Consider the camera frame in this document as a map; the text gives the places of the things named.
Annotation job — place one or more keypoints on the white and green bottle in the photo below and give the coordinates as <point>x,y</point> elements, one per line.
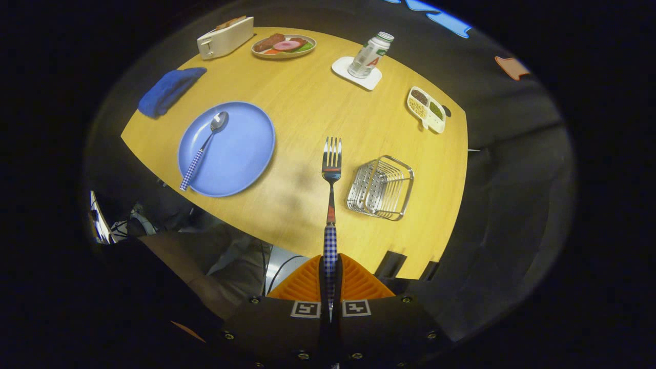
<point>368,56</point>

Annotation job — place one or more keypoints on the pink ham slice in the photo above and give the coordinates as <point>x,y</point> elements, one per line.
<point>287,45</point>

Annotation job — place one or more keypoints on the white toaster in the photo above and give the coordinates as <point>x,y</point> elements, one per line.
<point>225,41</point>

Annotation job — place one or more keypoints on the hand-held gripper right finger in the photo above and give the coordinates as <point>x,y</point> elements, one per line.
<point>384,333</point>

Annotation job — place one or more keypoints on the white striped object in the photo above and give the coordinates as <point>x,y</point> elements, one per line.
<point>101,220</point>

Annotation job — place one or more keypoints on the blue folded towel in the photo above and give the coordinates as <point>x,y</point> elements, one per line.
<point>169,89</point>

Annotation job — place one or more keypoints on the brown toast slice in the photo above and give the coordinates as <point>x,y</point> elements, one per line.
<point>230,22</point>

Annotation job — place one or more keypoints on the blue round plate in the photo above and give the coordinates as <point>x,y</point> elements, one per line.
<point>241,148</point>

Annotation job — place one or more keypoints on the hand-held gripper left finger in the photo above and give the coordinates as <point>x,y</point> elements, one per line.
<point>277,333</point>

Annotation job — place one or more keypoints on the grey food plate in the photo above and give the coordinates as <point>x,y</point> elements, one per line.
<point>261,54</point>

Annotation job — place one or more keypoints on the person's trouser leg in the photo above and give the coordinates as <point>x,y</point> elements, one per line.
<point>179,256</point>

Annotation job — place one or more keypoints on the white square coaster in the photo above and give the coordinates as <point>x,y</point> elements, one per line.
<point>341,66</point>

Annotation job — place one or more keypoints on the brown meat slice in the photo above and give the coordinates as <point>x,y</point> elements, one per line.
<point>269,43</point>
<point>298,40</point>

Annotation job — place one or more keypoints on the white divided grain dish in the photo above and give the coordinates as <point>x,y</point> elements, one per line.
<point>426,110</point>

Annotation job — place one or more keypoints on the green lettuce leaf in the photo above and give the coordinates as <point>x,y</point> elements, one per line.
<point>306,47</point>

